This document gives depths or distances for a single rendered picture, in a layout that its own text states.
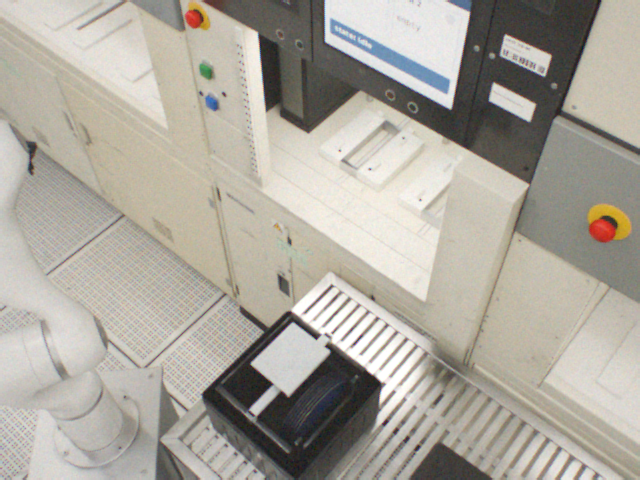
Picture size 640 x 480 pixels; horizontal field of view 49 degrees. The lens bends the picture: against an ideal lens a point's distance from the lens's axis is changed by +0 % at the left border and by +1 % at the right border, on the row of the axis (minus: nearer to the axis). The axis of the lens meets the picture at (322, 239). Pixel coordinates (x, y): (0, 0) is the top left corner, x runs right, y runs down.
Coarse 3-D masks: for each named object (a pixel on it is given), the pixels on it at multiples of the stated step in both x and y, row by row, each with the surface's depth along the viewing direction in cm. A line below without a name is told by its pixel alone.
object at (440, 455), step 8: (432, 448) 147; (440, 448) 147; (448, 448) 147; (432, 456) 146; (440, 456) 146; (448, 456) 146; (456, 456) 146; (424, 464) 145; (432, 464) 145; (440, 464) 145; (448, 464) 145; (456, 464) 145; (464, 464) 145; (472, 464) 145; (416, 472) 144; (424, 472) 144; (432, 472) 144; (440, 472) 144; (448, 472) 144; (456, 472) 144; (464, 472) 144; (472, 472) 144; (480, 472) 144
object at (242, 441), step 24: (288, 312) 158; (264, 336) 155; (240, 360) 152; (216, 384) 149; (216, 408) 145; (264, 408) 162; (288, 408) 162; (360, 408) 144; (240, 432) 142; (336, 432) 158; (360, 432) 156; (264, 456) 140; (312, 456) 155; (336, 456) 150
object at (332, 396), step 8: (344, 384) 147; (328, 392) 141; (336, 392) 146; (344, 392) 151; (320, 400) 140; (328, 400) 144; (336, 400) 149; (312, 408) 138; (320, 408) 143; (328, 408) 148; (312, 416) 142; (320, 416) 146; (328, 416) 151; (304, 424) 140; (312, 424) 145; (320, 424) 150; (296, 432) 139; (304, 432) 143; (312, 432) 148; (304, 440) 147
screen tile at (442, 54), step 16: (400, 0) 111; (416, 0) 109; (416, 16) 111; (432, 16) 109; (400, 32) 116; (448, 32) 109; (416, 48) 115; (432, 48) 113; (448, 48) 111; (448, 64) 113
